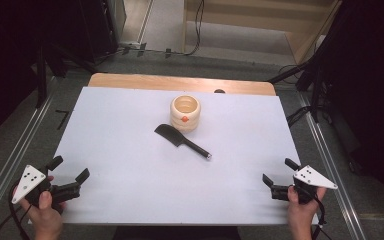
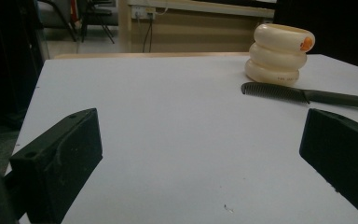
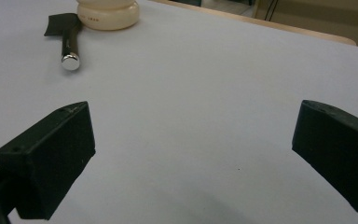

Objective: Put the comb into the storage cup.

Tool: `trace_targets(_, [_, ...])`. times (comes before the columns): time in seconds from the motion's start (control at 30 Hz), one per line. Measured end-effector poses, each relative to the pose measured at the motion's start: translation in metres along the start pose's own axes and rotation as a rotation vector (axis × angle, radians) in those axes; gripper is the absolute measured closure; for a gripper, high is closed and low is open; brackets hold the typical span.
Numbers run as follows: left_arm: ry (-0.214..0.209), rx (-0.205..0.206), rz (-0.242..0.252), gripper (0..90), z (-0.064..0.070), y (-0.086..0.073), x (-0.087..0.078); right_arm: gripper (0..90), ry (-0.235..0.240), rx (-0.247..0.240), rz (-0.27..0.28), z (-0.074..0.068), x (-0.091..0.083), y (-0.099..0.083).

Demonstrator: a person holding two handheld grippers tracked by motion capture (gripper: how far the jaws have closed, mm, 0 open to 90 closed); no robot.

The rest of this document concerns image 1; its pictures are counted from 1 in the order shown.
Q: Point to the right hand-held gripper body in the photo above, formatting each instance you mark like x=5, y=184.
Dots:
x=313, y=178

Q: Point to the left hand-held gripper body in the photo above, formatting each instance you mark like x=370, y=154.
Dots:
x=30, y=180

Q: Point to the black spatula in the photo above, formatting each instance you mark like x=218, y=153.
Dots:
x=170, y=132

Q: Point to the cream ribbed utensil cup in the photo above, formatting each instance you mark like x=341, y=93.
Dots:
x=185, y=126

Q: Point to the person's right hand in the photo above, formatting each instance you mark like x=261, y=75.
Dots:
x=300, y=218

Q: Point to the person's left hand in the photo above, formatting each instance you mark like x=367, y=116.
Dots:
x=46, y=221

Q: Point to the white table board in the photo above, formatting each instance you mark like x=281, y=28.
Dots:
x=130, y=166

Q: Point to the black stand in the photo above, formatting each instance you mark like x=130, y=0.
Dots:
x=41, y=80
x=315, y=96

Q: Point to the person's dark clothing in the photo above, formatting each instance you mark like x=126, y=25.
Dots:
x=176, y=234

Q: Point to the black curtain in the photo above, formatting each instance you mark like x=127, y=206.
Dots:
x=373, y=83
x=6, y=60

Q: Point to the wooden table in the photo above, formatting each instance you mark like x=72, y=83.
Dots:
x=180, y=82

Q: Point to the black cabinet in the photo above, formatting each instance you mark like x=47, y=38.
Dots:
x=93, y=30

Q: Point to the wooden step platform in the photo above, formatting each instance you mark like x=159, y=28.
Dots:
x=246, y=16

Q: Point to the metal floor rail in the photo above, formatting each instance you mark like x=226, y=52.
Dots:
x=16, y=150
x=330, y=170

